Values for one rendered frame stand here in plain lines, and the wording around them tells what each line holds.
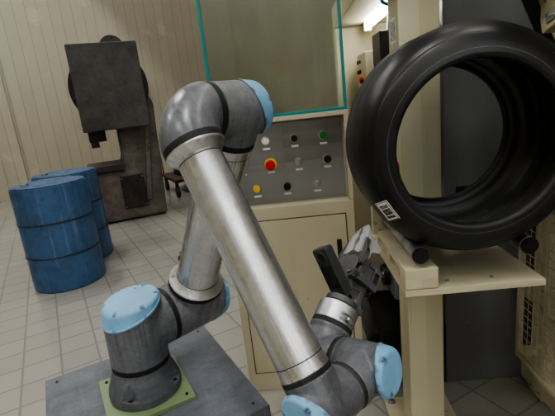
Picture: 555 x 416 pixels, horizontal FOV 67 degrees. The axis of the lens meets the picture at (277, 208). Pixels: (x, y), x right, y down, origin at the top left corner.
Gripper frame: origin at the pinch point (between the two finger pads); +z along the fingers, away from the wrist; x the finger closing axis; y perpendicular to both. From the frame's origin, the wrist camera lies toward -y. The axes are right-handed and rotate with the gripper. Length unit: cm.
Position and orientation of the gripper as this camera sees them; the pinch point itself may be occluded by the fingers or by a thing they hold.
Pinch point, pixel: (364, 228)
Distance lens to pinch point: 103.7
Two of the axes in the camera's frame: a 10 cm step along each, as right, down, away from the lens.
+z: 4.3, -7.7, 4.6
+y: 7.3, 6.0, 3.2
